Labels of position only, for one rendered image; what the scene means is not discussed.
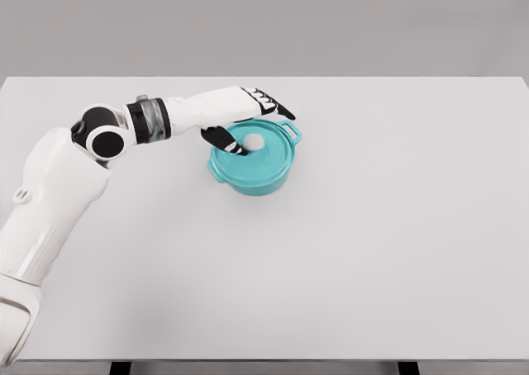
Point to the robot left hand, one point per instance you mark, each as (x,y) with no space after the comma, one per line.
(231,104)

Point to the teal pot lid white knob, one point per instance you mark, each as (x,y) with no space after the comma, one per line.
(260,160)

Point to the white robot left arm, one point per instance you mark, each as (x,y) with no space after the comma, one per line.
(62,193)

